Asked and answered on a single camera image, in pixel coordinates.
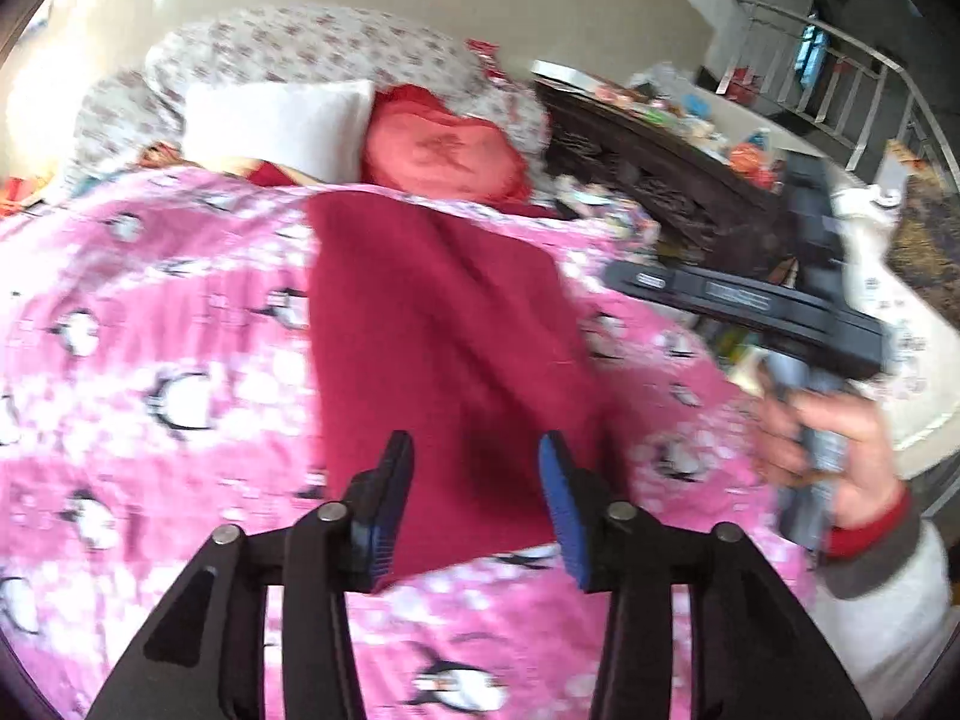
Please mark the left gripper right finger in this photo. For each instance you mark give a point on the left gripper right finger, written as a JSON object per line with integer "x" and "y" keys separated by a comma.
{"x": 754, "y": 650}

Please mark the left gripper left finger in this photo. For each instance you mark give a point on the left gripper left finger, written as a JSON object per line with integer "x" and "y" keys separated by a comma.
{"x": 201, "y": 652}

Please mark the dark red sweater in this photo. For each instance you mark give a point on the dark red sweater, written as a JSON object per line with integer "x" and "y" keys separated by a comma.
{"x": 466, "y": 340}

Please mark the white sleeve forearm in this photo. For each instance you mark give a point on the white sleeve forearm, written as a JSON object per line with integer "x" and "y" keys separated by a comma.
{"x": 883, "y": 600}

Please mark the colourful clothes pile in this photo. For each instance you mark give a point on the colourful clothes pile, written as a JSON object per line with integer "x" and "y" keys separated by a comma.
{"x": 627, "y": 220}

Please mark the person right hand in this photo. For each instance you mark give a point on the person right hand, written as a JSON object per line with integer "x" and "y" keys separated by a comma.
{"x": 838, "y": 439}

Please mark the white upholstered chair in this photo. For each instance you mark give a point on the white upholstered chair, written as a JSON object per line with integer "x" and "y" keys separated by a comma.
{"x": 918, "y": 389}

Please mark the dark carved wooden headboard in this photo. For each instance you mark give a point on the dark carved wooden headboard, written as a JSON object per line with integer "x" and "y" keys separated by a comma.
{"x": 709, "y": 215}

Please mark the metal stair railing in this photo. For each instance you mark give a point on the metal stair railing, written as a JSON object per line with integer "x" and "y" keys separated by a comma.
{"x": 845, "y": 97}

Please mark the pink penguin blanket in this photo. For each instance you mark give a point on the pink penguin blanket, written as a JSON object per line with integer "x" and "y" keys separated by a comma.
{"x": 158, "y": 382}

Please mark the red heart cushion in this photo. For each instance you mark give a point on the red heart cushion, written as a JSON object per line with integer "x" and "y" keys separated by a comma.
{"x": 415, "y": 144}

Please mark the white pillow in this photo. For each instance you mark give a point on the white pillow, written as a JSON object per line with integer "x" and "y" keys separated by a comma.
{"x": 316, "y": 129}

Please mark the floral quilt bundle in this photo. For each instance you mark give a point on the floral quilt bundle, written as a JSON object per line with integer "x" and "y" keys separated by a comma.
{"x": 135, "y": 107}

